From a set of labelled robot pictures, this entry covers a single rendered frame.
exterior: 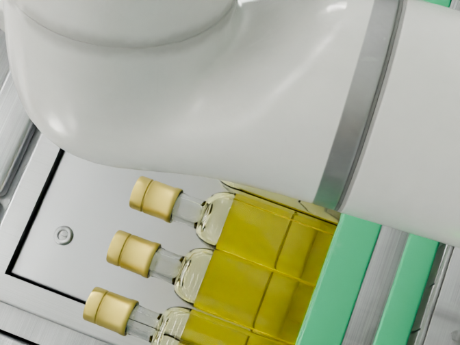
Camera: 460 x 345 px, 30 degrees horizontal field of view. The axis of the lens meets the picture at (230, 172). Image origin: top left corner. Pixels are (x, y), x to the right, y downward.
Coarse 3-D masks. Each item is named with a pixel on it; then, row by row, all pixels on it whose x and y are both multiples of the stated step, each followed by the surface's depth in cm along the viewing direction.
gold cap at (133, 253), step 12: (120, 240) 82; (132, 240) 82; (144, 240) 83; (108, 252) 82; (120, 252) 82; (132, 252) 82; (144, 252) 82; (120, 264) 82; (132, 264) 82; (144, 264) 81; (144, 276) 82
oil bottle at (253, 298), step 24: (192, 264) 80; (216, 264) 80; (240, 264) 80; (192, 288) 80; (216, 288) 79; (240, 288) 79; (264, 288) 79; (288, 288) 79; (312, 288) 79; (216, 312) 79; (240, 312) 79; (264, 312) 79; (288, 312) 79; (288, 336) 78
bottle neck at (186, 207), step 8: (176, 200) 83; (184, 200) 83; (192, 200) 83; (200, 200) 84; (176, 208) 83; (184, 208) 83; (192, 208) 83; (176, 216) 83; (184, 216) 83; (192, 216) 83; (184, 224) 84; (192, 224) 83
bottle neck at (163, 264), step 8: (160, 248) 83; (160, 256) 82; (168, 256) 82; (176, 256) 82; (152, 264) 82; (160, 264) 82; (168, 264) 82; (176, 264) 82; (152, 272) 82; (160, 272) 82; (168, 272) 82; (168, 280) 82
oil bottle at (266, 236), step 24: (216, 216) 81; (240, 216) 81; (264, 216) 81; (288, 216) 81; (216, 240) 81; (240, 240) 80; (264, 240) 80; (288, 240) 80; (312, 240) 80; (264, 264) 80; (288, 264) 80; (312, 264) 80
